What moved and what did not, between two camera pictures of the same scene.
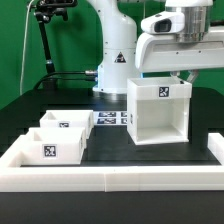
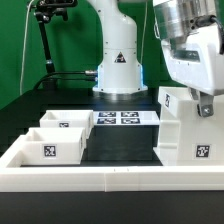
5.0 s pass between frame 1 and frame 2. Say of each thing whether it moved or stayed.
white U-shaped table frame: stayed
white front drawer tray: stayed
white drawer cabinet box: moved
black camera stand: stayed
